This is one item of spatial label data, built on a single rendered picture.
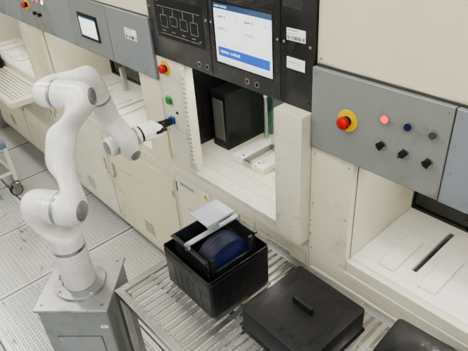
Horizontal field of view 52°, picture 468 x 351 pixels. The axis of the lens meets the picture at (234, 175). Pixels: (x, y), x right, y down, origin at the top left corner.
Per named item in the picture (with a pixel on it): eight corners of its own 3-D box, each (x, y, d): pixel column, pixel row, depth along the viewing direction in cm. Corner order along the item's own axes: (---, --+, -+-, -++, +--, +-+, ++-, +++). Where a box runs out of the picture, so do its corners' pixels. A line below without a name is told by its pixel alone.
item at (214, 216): (225, 248, 194) (219, 184, 176) (260, 274, 180) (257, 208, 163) (176, 279, 181) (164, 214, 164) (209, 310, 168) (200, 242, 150)
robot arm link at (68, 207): (52, 221, 171) (92, 227, 167) (30, 225, 160) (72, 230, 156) (63, 82, 170) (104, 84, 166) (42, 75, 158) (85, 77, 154)
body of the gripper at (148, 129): (132, 138, 215) (153, 129, 221) (145, 146, 208) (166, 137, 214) (129, 124, 211) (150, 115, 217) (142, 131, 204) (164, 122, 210)
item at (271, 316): (240, 327, 162) (237, 301, 154) (299, 282, 177) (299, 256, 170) (306, 386, 142) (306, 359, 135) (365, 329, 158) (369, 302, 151)
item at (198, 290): (223, 243, 198) (220, 210, 188) (270, 278, 179) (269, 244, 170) (168, 278, 183) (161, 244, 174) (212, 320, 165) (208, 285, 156)
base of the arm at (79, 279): (48, 301, 177) (33, 265, 167) (65, 264, 193) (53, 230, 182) (98, 301, 176) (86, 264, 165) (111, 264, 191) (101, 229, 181)
